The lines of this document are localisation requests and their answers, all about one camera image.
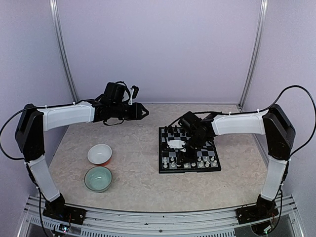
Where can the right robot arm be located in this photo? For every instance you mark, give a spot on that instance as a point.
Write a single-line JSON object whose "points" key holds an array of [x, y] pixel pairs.
{"points": [[272, 123]]}

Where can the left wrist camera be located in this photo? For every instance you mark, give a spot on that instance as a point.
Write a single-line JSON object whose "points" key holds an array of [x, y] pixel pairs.
{"points": [[133, 91]]}

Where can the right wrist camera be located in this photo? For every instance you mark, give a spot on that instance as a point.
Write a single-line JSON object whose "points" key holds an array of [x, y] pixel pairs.
{"points": [[177, 144]]}

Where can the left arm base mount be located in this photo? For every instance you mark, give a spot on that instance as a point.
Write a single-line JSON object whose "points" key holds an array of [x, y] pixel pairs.
{"points": [[72, 215]]}

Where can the right aluminium frame post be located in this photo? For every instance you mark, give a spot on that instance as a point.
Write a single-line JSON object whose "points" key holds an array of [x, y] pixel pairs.
{"points": [[255, 52]]}

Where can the aluminium frame post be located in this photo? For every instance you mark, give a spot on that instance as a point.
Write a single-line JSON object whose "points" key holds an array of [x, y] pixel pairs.
{"points": [[255, 52], [62, 49]]}

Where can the pale green ceramic bowl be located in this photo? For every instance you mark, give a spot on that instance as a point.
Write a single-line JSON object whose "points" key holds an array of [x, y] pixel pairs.
{"points": [[98, 179]]}

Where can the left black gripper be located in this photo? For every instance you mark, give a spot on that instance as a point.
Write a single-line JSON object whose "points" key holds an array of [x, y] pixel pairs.
{"points": [[137, 113]]}

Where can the front aluminium rail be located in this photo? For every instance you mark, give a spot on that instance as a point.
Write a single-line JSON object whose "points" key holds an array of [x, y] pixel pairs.
{"points": [[224, 222]]}

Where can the left aluminium frame post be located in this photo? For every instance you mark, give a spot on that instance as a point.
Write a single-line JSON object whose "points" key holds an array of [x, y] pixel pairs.
{"points": [[62, 49]]}

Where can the white bowl orange outside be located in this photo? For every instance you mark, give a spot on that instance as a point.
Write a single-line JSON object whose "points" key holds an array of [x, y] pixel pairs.
{"points": [[100, 154]]}

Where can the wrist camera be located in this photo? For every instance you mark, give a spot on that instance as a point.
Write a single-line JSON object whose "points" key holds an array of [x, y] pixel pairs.
{"points": [[177, 144], [133, 91]]}

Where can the black folding chess board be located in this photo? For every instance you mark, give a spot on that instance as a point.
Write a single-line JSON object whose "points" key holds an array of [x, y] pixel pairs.
{"points": [[171, 151]]}

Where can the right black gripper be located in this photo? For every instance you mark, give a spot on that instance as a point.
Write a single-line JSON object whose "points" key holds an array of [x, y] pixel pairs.
{"points": [[180, 157]]}

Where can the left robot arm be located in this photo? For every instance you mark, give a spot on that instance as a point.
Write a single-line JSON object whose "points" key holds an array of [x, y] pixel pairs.
{"points": [[30, 135]]}

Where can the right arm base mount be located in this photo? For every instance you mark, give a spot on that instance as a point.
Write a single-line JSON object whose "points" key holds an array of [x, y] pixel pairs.
{"points": [[247, 214]]}

